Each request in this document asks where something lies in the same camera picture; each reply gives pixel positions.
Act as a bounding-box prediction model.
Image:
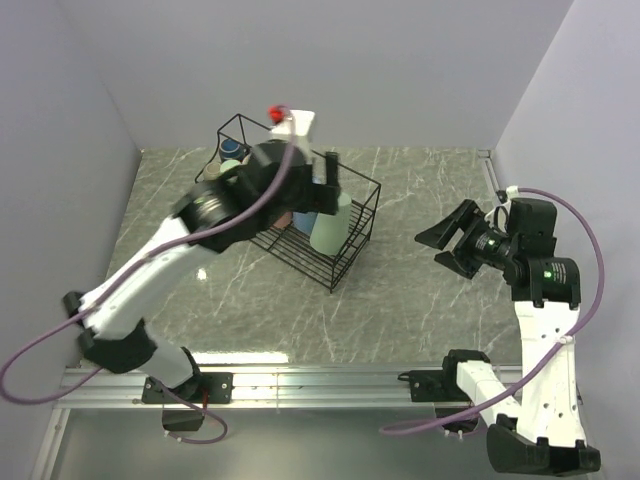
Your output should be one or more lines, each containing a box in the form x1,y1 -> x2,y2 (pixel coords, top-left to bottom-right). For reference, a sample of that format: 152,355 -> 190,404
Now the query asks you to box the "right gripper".
414,198 -> 520,279

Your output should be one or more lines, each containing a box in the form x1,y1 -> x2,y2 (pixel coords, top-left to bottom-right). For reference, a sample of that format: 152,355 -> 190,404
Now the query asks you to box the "blue plastic tumbler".
292,212 -> 318,236

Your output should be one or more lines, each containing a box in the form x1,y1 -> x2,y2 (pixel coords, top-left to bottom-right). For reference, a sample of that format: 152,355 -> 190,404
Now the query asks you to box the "salmon pink plastic tumbler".
273,212 -> 292,229

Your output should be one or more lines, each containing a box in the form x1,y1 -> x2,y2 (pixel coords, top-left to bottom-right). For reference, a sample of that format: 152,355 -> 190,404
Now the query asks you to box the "green tumbler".
309,192 -> 352,256
219,159 -> 242,175

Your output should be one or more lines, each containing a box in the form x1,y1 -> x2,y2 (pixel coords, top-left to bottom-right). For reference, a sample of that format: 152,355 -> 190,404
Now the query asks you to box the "dark blue glazed mug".
218,138 -> 246,162

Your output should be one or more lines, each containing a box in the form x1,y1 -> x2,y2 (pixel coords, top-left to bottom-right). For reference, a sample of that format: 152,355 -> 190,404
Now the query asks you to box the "beige ceramic mug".
202,162 -> 221,181

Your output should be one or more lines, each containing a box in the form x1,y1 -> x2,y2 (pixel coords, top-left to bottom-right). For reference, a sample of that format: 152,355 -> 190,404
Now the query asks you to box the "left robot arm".
63,140 -> 341,402

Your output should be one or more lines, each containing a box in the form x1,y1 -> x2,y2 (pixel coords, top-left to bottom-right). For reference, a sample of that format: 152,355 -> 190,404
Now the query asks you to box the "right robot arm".
415,198 -> 601,477

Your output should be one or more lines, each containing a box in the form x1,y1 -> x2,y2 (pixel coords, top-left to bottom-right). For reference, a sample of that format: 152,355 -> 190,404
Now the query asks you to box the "black wire dish rack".
194,114 -> 382,295

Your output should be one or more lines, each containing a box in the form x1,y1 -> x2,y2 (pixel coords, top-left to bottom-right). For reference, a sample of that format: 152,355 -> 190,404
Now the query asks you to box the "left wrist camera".
268,105 -> 316,151

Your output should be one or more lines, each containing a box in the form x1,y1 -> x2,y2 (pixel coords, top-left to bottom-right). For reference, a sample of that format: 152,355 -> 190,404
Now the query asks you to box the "aluminium side rail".
476,149 -> 501,198

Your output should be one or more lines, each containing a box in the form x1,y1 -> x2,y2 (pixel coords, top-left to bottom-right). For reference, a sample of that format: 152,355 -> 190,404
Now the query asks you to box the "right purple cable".
378,186 -> 607,437

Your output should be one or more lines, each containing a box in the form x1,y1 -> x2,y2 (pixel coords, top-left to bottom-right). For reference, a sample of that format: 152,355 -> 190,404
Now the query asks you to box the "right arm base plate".
397,369 -> 451,403

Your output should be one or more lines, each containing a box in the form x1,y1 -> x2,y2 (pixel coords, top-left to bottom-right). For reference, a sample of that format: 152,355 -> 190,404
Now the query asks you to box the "aluminium mounting rail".
54,364 -> 524,407

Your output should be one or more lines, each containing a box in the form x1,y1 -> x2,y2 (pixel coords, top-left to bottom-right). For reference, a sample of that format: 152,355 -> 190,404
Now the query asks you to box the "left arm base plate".
141,372 -> 234,405

